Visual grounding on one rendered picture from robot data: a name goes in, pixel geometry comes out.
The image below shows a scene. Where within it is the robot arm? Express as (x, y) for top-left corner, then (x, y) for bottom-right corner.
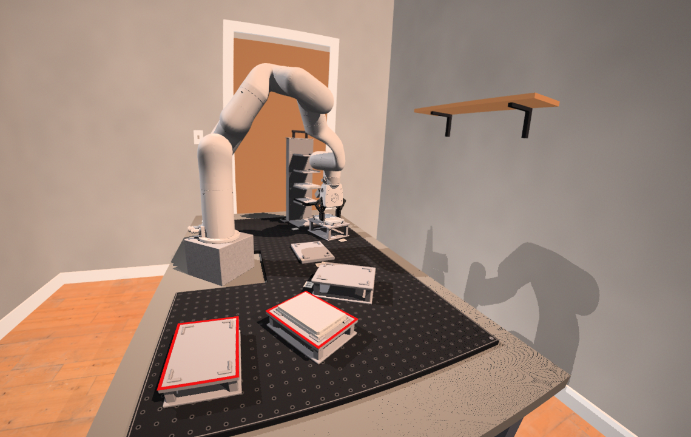
(188, 63), (345, 244)

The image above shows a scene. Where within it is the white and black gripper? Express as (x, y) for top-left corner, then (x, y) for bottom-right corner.
(314, 183), (346, 221)

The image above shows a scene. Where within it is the beige rectangular nest with red border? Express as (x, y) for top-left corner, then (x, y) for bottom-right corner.
(157, 316), (242, 408)

